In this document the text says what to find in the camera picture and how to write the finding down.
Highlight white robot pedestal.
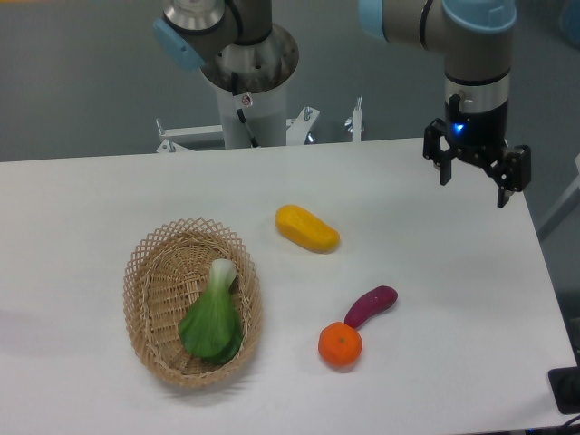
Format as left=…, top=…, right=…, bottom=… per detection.
left=201, top=24, right=299, bottom=140

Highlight yellow mango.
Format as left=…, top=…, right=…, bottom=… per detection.
left=275, top=204, right=341, bottom=253

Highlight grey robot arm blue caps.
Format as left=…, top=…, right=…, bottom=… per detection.
left=152, top=1, right=531, bottom=206

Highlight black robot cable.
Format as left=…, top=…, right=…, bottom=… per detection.
left=229, top=72, right=260, bottom=149

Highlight white metal mounting frame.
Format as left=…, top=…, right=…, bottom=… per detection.
left=154, top=96, right=366, bottom=154

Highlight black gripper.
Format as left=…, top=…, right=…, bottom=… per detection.
left=422, top=93, right=531, bottom=208

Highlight black device at table edge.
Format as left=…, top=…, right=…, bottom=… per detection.
left=547, top=366, right=579, bottom=415

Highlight orange mandarin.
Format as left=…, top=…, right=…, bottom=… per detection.
left=318, top=322, right=363, bottom=368

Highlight oval wicker basket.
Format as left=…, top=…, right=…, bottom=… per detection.
left=123, top=217, right=262, bottom=389

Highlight green bok choy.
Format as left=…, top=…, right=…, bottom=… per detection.
left=178, top=259, right=243, bottom=365

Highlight purple sweet potato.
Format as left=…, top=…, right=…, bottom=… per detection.
left=343, top=285, right=399, bottom=329

